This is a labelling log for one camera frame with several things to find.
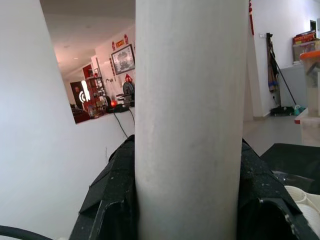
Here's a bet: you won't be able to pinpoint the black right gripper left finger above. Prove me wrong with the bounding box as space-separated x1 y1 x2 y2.
69 134 137 240

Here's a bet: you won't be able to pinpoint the teal dustpan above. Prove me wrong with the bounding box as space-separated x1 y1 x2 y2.
291 104 306 116

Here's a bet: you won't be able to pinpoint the clear storage box orange lid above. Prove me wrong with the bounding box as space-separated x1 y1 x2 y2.
299 49 320 118

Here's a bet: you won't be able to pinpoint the red hanging ornament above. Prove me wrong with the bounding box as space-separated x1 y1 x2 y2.
248 0 255 36

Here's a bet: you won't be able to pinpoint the dark hanging brooms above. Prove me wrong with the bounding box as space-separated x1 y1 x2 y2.
265 32 280 95

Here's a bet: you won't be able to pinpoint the framed wall picture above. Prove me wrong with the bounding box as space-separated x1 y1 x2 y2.
111 44 136 75

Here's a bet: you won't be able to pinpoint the round black fan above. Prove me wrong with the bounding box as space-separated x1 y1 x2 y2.
122 81 136 97

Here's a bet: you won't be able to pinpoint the red printed gift box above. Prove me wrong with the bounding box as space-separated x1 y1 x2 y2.
292 30 316 45

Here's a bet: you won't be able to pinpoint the white plastic children table top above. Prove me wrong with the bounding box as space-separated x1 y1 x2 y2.
283 184 320 227

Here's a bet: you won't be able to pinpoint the black metal shelf rack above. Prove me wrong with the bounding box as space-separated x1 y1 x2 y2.
86 74 105 118

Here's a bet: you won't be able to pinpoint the black table cloth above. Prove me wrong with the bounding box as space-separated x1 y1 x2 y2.
259 142 320 181

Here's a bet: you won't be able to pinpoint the white low storage box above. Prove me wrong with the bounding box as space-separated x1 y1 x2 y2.
293 107 320 146

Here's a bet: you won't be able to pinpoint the white plastic table leg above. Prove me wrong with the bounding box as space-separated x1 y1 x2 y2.
134 0 251 240

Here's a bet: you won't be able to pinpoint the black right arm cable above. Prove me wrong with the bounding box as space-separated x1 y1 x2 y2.
0 224 48 240

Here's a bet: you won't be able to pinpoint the black floor mop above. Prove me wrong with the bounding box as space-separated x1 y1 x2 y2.
269 59 298 117

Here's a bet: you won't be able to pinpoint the black wall cable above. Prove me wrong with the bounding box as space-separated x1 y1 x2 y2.
112 107 136 138

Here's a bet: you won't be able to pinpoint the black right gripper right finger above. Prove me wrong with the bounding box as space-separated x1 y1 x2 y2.
237 138 316 240

